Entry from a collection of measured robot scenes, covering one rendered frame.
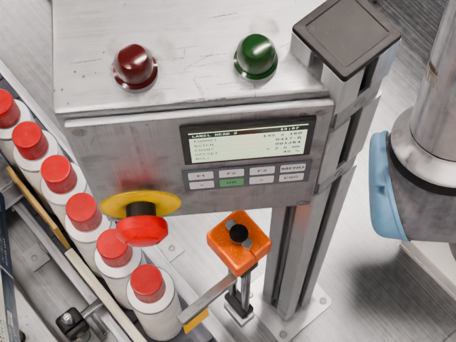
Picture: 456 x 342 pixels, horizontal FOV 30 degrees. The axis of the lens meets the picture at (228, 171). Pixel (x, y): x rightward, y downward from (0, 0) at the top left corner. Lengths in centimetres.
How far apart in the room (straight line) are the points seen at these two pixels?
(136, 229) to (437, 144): 35
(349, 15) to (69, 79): 17
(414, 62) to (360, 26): 77
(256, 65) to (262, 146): 7
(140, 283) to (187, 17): 40
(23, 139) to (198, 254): 31
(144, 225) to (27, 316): 50
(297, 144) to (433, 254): 59
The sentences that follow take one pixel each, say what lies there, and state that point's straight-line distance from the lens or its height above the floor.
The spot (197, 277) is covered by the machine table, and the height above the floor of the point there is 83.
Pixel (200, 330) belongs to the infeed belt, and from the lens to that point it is 106.
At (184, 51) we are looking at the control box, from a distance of 51.
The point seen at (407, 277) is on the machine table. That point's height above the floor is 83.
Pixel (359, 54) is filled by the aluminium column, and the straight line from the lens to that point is 48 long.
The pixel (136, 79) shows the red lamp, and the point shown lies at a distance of 49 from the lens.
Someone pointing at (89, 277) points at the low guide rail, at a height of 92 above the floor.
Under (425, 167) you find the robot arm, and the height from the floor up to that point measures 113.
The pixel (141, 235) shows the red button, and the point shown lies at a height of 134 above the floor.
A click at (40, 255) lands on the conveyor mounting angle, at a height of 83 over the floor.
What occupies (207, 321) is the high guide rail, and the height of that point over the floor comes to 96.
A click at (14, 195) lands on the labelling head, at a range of 111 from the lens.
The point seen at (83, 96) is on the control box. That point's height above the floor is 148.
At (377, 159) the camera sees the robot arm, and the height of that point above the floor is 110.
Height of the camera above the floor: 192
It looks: 69 degrees down
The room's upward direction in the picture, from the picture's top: 2 degrees counter-clockwise
